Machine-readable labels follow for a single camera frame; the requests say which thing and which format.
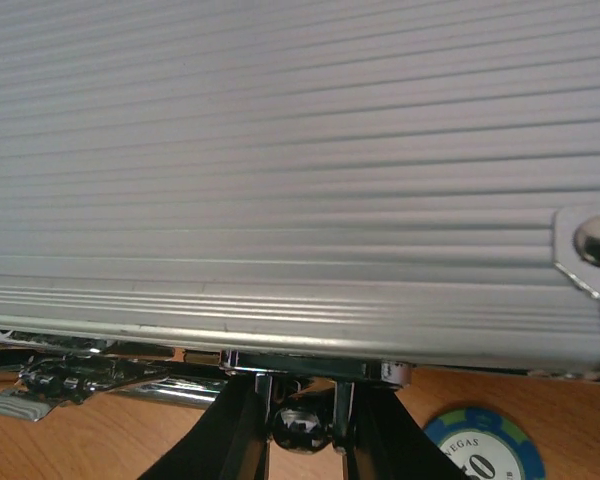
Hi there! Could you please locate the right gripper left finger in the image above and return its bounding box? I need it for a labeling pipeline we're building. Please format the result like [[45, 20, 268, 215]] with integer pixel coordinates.
[[140, 376, 269, 480]]

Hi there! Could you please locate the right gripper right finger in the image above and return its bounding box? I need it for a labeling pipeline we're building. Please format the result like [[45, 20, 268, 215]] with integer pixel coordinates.
[[332, 382, 463, 480]]

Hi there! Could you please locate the aluminium poker case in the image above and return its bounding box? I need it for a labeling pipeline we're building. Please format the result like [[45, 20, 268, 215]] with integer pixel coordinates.
[[0, 0, 600, 454]]

